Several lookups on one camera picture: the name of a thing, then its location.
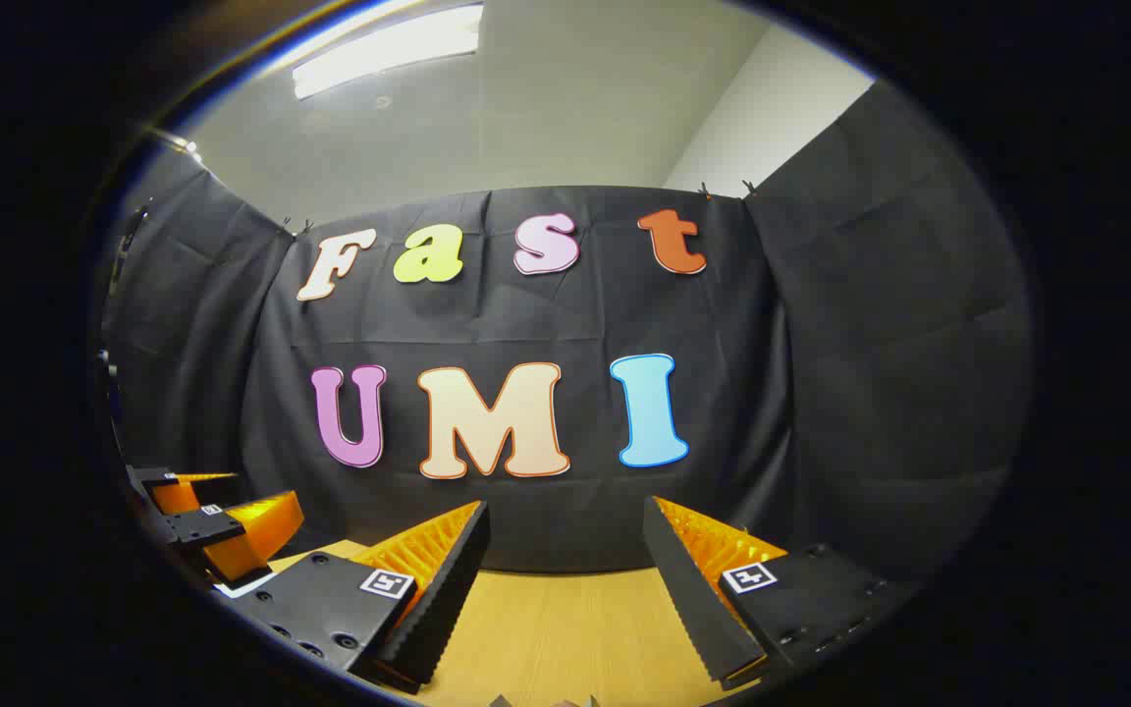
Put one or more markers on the ceiling light panel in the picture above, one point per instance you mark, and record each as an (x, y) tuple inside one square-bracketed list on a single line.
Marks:
[(379, 49)]

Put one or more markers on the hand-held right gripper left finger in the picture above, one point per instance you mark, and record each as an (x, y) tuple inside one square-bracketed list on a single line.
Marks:
[(448, 589)]

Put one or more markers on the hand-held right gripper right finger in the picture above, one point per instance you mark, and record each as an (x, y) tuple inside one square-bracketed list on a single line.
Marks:
[(693, 599)]

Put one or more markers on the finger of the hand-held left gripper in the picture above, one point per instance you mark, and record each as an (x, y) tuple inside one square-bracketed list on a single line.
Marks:
[(207, 528), (178, 491)]

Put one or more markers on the black backdrop cloth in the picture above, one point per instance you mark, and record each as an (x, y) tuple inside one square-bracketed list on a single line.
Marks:
[(526, 324)]

